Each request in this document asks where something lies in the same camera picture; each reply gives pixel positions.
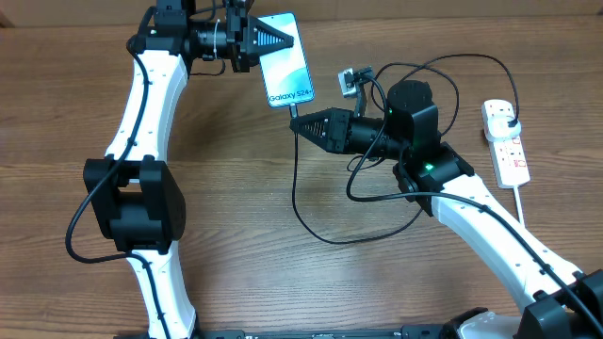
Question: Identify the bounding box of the white charger plug adapter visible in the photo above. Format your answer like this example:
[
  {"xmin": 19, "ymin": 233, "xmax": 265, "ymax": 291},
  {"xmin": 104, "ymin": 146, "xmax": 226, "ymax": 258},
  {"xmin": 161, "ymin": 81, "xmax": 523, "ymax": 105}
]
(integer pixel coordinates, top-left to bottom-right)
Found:
[{"xmin": 484, "ymin": 117, "xmax": 522, "ymax": 142}]

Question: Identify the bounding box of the blue-screen Galaxy smartphone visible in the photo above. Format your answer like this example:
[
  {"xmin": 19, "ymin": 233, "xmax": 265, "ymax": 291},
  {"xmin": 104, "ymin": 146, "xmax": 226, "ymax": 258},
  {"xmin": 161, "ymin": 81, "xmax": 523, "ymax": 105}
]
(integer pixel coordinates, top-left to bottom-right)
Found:
[{"xmin": 259, "ymin": 12, "xmax": 315, "ymax": 107}]

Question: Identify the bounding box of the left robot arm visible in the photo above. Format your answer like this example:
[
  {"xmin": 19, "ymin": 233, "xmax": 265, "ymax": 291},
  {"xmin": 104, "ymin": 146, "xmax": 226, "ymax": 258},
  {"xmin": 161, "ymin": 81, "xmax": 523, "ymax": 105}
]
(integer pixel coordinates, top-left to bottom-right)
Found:
[{"xmin": 75, "ymin": 1, "xmax": 300, "ymax": 338}]

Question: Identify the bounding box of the black charging cable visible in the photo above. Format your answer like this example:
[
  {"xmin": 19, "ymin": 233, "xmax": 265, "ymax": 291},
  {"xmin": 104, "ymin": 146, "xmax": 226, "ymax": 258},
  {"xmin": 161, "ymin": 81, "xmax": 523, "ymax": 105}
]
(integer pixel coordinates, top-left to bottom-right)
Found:
[{"xmin": 287, "ymin": 53, "xmax": 520, "ymax": 246}]

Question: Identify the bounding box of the white power strip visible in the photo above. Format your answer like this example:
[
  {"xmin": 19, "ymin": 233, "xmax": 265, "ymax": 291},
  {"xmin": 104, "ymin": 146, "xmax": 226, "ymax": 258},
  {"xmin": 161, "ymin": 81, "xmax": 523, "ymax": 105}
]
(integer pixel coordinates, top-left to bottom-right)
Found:
[{"xmin": 481, "ymin": 99, "xmax": 530, "ymax": 188}]

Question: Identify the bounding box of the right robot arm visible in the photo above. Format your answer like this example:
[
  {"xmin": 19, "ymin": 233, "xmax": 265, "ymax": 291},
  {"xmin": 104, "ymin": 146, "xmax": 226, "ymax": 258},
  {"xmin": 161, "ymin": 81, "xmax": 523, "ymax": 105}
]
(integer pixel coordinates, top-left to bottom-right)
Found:
[{"xmin": 290, "ymin": 80, "xmax": 602, "ymax": 338}]

